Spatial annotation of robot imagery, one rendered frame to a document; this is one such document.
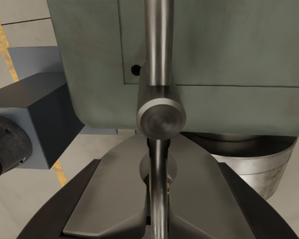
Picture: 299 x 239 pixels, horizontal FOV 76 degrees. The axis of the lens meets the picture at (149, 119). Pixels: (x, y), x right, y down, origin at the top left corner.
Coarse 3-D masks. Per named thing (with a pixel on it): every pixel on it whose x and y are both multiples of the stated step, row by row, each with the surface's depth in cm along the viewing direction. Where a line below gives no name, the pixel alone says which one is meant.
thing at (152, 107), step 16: (144, 64) 13; (144, 80) 10; (144, 96) 9; (160, 96) 8; (176, 96) 8; (144, 112) 8; (160, 112) 8; (176, 112) 8; (144, 128) 8; (160, 128) 8; (176, 128) 8
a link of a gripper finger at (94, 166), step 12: (84, 168) 9; (72, 180) 8; (84, 180) 8; (60, 192) 8; (72, 192) 8; (48, 204) 7; (60, 204) 7; (72, 204) 7; (36, 216) 7; (48, 216) 7; (60, 216) 7; (24, 228) 7; (36, 228) 7; (48, 228) 7; (60, 228) 7
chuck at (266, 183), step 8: (288, 160) 36; (280, 168) 35; (168, 176) 40; (240, 176) 33; (248, 176) 33; (256, 176) 33; (264, 176) 34; (272, 176) 35; (280, 176) 37; (168, 184) 42; (256, 184) 34; (264, 184) 35; (272, 184) 36; (264, 192) 36; (272, 192) 38
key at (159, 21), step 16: (144, 0) 8; (160, 0) 7; (160, 16) 7; (160, 32) 8; (160, 48) 8; (160, 64) 8; (160, 80) 9; (160, 144) 11; (160, 160) 12; (160, 176) 12; (160, 192) 12; (160, 208) 13; (160, 224) 13
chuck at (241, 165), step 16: (208, 144) 34; (224, 144) 34; (240, 144) 34; (256, 144) 34; (272, 144) 34; (288, 144) 34; (224, 160) 31; (240, 160) 31; (256, 160) 31; (272, 160) 32
